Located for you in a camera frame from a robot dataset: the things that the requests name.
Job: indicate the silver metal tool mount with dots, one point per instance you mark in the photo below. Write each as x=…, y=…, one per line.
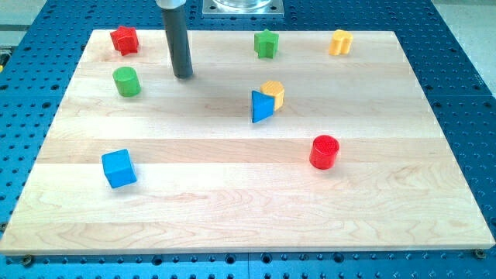
x=170, y=4

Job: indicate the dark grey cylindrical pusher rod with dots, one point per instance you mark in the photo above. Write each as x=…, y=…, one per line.
x=178, y=42

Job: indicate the red star block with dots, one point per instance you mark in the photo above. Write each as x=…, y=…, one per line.
x=125, y=40

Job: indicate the green star block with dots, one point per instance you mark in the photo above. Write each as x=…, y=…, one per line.
x=266, y=44

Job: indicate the green cylinder block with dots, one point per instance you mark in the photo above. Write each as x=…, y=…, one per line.
x=126, y=81

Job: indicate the yellow hexagon block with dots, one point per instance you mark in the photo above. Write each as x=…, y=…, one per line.
x=274, y=89

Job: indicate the blue triangle block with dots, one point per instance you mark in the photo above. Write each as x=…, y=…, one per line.
x=262, y=106

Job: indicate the blue cube block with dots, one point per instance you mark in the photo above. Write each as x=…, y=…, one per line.
x=118, y=168

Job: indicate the yellow heart-shaped block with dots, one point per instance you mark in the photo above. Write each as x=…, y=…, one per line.
x=340, y=43

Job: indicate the light wooden board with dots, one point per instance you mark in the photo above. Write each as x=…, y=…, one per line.
x=211, y=181

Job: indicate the red cylinder block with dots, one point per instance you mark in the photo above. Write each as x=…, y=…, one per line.
x=324, y=152

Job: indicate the brass clamp screw left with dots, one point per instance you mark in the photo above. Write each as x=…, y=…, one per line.
x=27, y=260

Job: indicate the brass clamp screw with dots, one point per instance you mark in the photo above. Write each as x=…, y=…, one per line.
x=479, y=254
x=27, y=260

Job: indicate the brass clamp screw right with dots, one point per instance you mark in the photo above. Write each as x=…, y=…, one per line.
x=479, y=254

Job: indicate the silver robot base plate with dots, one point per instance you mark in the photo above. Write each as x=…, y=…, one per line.
x=225, y=8

